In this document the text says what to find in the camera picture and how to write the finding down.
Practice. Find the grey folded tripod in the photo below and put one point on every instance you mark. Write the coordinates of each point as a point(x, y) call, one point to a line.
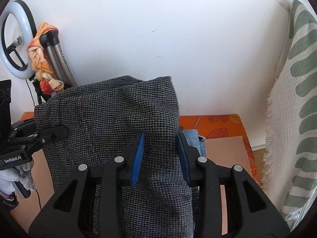
point(51, 44)

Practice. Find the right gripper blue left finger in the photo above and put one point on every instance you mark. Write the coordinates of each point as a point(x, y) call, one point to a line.
point(138, 150)

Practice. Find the black camera box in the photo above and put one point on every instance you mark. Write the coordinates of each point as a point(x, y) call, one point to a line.
point(5, 116)

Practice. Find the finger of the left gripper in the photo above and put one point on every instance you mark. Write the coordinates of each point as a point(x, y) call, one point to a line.
point(51, 135)

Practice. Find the left forearm black sleeve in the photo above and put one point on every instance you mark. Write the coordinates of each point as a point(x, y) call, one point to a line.
point(10, 201)

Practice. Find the left gloved hand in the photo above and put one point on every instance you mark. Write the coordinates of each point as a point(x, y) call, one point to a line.
point(21, 173)

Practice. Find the blue folded jeans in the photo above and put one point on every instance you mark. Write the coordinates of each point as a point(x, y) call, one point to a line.
point(195, 140)

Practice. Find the orange patterned scarf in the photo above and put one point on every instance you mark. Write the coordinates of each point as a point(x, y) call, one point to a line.
point(40, 65)

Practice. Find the green striped white blanket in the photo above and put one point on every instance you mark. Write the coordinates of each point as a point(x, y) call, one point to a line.
point(289, 173)

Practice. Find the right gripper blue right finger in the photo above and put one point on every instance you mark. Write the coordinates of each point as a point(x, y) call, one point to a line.
point(182, 153)

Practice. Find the grey houndstooth pants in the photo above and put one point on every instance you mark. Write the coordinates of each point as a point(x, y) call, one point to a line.
point(102, 119)

